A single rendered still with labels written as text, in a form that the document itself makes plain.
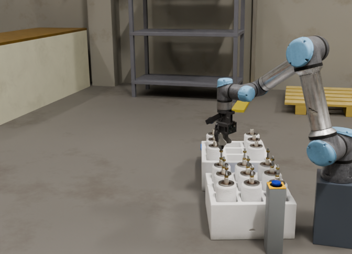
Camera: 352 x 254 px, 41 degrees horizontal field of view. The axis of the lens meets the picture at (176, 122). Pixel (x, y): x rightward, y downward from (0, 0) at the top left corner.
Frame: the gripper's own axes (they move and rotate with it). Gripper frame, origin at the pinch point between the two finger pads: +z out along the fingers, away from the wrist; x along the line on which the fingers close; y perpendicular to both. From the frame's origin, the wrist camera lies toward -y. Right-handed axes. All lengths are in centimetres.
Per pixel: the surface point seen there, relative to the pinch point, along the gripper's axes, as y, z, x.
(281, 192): 46.9, 5.5, -16.6
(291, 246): 48, 35, -7
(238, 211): 26.4, 20.2, -18.7
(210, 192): 8.8, 16.8, -18.0
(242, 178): 17.7, 10.8, -4.8
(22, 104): -263, 25, 27
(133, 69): -241, 5, 146
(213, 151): -19.1, 11.4, 17.5
